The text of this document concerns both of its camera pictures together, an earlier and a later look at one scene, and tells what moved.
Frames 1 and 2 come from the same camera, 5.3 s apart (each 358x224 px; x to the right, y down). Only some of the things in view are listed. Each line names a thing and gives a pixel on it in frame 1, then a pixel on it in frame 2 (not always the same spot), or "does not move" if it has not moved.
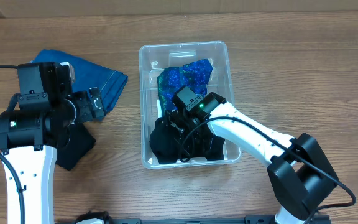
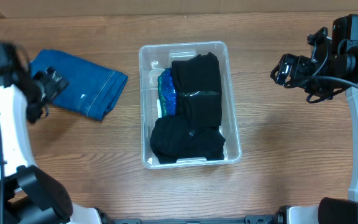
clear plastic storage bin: [155, 59] does not move
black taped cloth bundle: [166, 149] does not move
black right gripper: [173, 121] -> [289, 69]
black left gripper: [87, 112] -> [56, 87]
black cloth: [80, 142] -> [197, 81]
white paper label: [160, 109] does not move
